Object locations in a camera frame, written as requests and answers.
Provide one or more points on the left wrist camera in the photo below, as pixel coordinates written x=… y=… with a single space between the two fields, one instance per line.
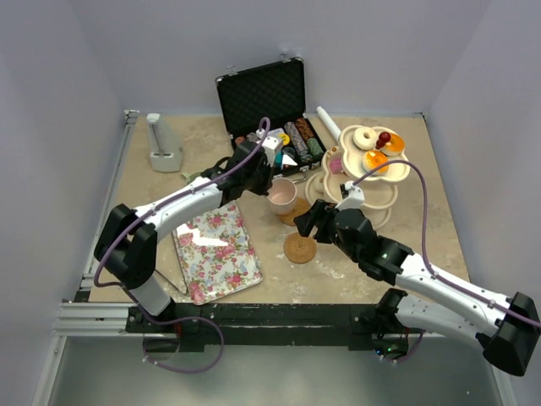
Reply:
x=272 y=148

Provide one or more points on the black base frame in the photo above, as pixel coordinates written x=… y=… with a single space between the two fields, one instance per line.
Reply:
x=191 y=328

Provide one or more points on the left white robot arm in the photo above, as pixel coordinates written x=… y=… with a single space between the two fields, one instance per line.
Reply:
x=128 y=242

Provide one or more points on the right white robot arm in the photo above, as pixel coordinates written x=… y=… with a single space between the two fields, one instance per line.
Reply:
x=507 y=328

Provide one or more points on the floral serving tray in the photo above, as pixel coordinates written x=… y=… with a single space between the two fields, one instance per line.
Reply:
x=216 y=255

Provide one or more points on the green ceramic cup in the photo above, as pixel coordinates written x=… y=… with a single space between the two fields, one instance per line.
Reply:
x=190 y=177

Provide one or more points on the woven rattan coaster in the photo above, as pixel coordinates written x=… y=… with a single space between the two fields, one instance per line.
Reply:
x=300 y=208
x=298 y=249

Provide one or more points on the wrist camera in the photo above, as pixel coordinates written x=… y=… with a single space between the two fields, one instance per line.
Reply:
x=352 y=196
x=272 y=148

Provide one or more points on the black poker chip case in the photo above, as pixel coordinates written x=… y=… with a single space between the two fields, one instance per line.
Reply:
x=276 y=91

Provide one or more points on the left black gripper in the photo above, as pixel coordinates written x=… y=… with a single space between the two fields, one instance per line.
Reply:
x=262 y=189

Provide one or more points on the white glazed donut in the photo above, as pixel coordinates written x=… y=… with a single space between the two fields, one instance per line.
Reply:
x=365 y=138
x=319 y=185

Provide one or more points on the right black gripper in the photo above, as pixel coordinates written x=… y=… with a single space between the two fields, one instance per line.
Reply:
x=307 y=221

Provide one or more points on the cream three-tier cake stand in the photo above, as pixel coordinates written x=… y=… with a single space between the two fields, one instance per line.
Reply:
x=380 y=188

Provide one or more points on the orange glazed donut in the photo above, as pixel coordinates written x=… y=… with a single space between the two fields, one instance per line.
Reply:
x=394 y=145

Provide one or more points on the pink wafer sweet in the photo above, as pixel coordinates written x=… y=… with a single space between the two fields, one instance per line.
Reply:
x=335 y=165

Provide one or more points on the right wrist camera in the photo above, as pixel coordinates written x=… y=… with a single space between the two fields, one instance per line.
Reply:
x=352 y=196

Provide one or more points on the pink ceramic cup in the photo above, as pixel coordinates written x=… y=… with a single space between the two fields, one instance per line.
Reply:
x=283 y=196

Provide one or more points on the white clamp device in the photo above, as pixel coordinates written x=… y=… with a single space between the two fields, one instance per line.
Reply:
x=166 y=151

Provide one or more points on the metal tongs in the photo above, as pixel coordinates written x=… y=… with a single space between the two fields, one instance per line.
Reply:
x=173 y=285

